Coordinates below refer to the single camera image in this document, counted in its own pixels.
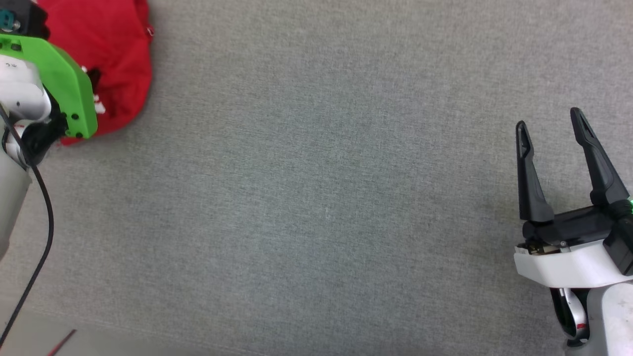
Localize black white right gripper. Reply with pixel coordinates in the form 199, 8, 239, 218
514, 107, 633, 289

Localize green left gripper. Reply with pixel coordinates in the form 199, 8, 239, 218
0, 35, 98, 139

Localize red basketball jersey number 23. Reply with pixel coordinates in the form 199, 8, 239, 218
36, 0, 155, 146

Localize thin red strip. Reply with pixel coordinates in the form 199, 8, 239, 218
47, 329, 78, 356

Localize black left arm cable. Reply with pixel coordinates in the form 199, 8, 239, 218
0, 105, 54, 348

